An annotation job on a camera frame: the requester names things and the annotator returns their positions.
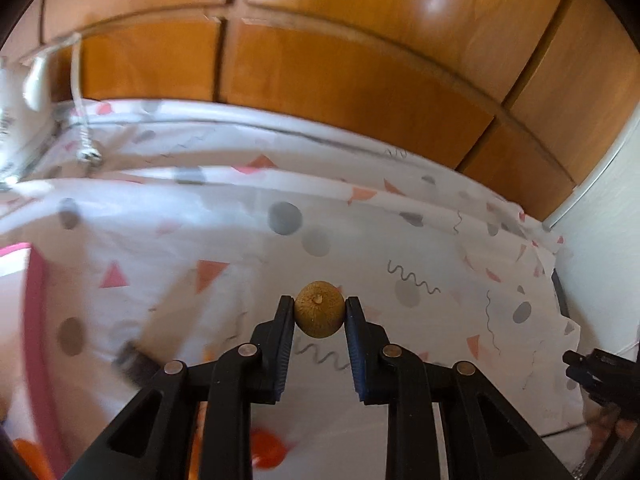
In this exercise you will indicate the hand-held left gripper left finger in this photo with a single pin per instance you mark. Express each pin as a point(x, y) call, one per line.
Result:
point(285, 340)

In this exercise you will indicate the small brown longan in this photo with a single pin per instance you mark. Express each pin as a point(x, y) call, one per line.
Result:
point(319, 312)

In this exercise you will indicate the white patterned plastic tablecloth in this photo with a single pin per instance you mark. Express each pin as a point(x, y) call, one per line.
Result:
point(200, 220)

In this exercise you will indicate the pink shallow cardboard tray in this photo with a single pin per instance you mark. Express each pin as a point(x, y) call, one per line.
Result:
point(42, 360)

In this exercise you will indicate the orange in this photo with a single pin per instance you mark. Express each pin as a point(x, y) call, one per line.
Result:
point(197, 442)
point(22, 457)

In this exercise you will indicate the small red fruit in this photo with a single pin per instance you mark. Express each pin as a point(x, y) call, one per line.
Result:
point(267, 449)

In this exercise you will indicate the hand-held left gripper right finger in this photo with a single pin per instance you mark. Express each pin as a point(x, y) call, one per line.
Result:
point(354, 350)

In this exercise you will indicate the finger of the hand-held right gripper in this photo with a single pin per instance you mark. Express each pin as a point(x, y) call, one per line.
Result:
point(582, 376)
point(575, 358)

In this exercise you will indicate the dark sugarcane piece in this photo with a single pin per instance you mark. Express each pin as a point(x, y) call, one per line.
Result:
point(134, 362)

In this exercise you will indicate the person's right hand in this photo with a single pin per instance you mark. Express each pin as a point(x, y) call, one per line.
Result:
point(619, 432)

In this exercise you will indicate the white floral ceramic kettle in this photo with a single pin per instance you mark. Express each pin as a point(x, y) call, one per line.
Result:
point(12, 110)

